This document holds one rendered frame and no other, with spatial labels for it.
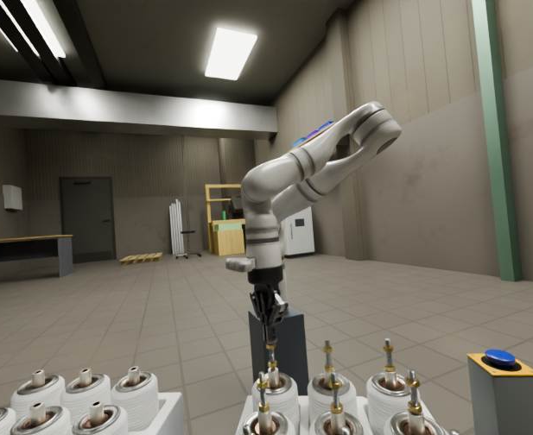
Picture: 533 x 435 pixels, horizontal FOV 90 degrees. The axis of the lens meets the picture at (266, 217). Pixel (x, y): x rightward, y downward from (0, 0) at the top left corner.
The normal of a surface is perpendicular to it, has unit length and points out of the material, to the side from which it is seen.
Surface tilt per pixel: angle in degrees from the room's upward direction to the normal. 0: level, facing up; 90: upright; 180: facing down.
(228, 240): 90
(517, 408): 90
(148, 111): 90
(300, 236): 90
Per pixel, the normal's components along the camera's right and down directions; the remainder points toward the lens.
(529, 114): -0.93, 0.06
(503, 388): -0.14, -0.02
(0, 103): 0.36, -0.06
